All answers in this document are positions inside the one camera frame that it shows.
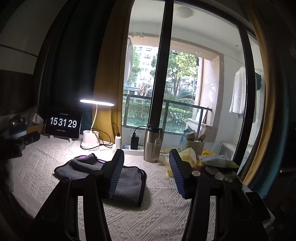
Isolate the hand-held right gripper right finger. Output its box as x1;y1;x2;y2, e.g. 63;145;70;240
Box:
169;148;270;241

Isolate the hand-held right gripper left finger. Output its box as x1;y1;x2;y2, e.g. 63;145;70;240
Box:
27;149;125;241

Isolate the grey towel with purple trim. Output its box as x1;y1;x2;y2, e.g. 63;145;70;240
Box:
54;153;147;207

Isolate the yellow tissue pack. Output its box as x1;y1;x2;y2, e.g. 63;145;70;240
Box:
166;148;197;178

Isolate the white power strip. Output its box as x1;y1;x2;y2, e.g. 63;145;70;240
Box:
112;146;145;156

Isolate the white perforated basket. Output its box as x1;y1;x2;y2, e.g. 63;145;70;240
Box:
181;138;205;155

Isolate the stainless steel tumbler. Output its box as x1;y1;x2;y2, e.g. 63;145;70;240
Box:
144;125;164;162

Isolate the white plastic bag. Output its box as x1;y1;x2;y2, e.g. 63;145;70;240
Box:
197;153;240;169

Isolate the white textured table cloth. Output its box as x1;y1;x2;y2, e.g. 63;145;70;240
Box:
7;134;234;241

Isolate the tablet with clock display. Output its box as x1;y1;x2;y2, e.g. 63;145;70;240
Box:
44;107;83;139

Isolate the white air purifier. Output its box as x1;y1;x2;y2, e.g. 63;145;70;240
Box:
218;141;237;161

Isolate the balcony railing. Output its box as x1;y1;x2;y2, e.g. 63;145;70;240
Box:
122;93;212;135

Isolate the white desk lamp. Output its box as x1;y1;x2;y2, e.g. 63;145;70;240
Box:
79;99;115;150

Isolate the black phone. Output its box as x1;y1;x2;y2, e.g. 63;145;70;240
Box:
245;191;271;223

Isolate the dark green curtain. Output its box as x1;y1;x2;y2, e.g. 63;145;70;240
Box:
38;0;116;130

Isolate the yellow curtain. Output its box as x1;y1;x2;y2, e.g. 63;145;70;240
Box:
91;0;136;145

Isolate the white hanging shirt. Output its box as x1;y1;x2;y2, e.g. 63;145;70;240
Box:
229;67;246;114

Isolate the black cable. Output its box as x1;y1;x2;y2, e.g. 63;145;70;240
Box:
80;123;121;149

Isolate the black window frame post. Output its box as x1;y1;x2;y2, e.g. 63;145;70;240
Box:
148;0;174;127

